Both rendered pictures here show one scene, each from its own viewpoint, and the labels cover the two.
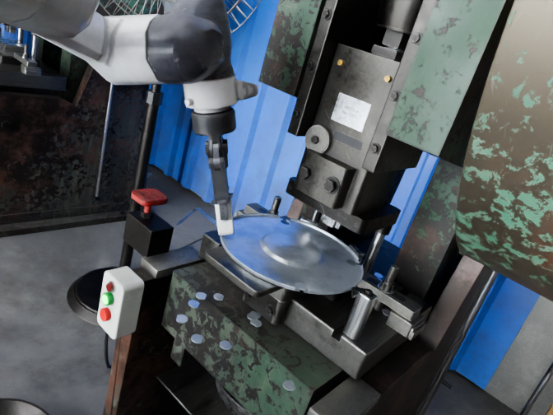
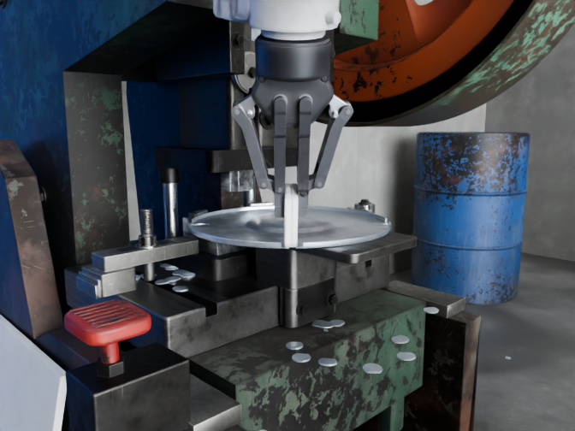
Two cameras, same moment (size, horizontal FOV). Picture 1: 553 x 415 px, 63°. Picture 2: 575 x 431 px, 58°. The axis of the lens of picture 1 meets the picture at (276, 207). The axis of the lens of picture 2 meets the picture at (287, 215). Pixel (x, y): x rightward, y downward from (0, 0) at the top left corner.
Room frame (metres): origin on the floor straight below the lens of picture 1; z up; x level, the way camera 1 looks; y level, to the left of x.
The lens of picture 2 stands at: (0.67, 0.68, 0.93)
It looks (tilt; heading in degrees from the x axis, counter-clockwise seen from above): 10 degrees down; 280
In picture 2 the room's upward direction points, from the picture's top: straight up
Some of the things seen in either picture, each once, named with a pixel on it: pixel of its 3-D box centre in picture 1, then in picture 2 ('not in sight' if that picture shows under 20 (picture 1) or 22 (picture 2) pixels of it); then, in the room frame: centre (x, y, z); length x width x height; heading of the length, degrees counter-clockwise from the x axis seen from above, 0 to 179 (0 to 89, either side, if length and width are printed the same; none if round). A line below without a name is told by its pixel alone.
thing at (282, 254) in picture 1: (292, 249); (289, 222); (0.81, -0.05, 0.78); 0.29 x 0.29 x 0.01
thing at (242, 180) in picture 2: (333, 216); (239, 178); (0.90, -0.12, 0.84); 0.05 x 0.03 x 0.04; 55
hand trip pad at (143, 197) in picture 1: (147, 208); (109, 352); (0.91, 0.27, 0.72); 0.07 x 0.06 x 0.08; 145
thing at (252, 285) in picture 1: (267, 283); (314, 274); (0.77, -0.03, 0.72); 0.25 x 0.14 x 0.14; 145
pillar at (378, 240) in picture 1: (376, 243); (249, 191); (0.91, -0.23, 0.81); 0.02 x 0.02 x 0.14
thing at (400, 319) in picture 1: (389, 291); not in sight; (0.81, -0.27, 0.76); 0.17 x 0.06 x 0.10; 55
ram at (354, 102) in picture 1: (357, 127); (250, 47); (0.88, -0.10, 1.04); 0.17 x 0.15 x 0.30; 145
